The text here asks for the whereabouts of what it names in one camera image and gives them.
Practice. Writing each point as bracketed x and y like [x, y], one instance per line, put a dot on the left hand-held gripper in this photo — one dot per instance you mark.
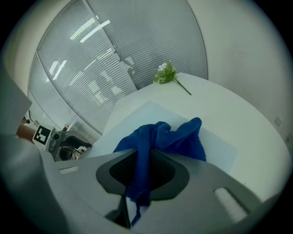
[41, 137]

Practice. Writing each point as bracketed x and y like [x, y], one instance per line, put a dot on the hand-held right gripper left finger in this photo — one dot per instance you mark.
[75, 182]

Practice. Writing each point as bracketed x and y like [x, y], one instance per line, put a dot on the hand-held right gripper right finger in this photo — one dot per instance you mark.
[206, 182]

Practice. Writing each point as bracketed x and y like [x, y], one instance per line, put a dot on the blue cloth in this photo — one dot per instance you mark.
[160, 139]

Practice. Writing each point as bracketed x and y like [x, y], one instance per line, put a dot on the light blue board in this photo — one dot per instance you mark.
[142, 118]

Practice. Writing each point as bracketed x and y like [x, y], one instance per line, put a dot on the person's left forearm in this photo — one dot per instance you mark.
[24, 132]

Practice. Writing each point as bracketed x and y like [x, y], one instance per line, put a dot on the artificial white flower sprig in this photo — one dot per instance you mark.
[164, 73]

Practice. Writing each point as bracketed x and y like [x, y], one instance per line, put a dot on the white wall socket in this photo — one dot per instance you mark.
[278, 121]

